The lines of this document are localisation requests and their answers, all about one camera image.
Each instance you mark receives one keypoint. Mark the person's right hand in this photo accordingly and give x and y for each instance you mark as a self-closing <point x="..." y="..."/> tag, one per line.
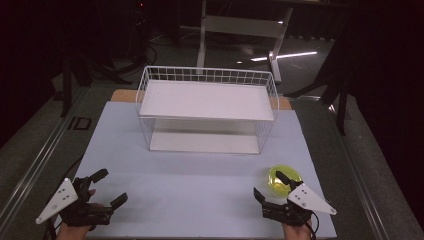
<point x="296" y="232"/>

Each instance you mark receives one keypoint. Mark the yellow-green round dish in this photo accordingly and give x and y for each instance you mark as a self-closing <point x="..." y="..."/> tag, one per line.
<point x="278" y="188"/>

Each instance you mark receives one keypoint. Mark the black tripod stand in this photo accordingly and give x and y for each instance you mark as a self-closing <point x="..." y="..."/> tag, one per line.
<point x="71" y="75"/>
<point x="340" y="86"/>

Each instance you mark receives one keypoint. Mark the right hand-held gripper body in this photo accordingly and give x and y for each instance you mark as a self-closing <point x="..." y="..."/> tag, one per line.
<point x="308" y="199"/>

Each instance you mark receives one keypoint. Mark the pale blue table mat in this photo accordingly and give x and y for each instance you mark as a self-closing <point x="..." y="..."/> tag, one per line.
<point x="186" y="190"/>

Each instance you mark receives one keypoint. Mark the metal floor rail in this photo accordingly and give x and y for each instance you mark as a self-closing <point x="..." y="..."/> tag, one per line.
<point x="358" y="176"/>
<point x="36" y="160"/>

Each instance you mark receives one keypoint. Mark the white metal table frame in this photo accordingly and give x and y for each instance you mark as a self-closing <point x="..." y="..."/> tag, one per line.
<point x="245" y="27"/>

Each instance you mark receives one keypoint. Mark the person's left hand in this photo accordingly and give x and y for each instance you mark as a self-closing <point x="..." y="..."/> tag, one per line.
<point x="71" y="232"/>

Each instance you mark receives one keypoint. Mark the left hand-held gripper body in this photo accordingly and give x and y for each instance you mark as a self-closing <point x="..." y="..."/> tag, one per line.
<point x="60" y="200"/>

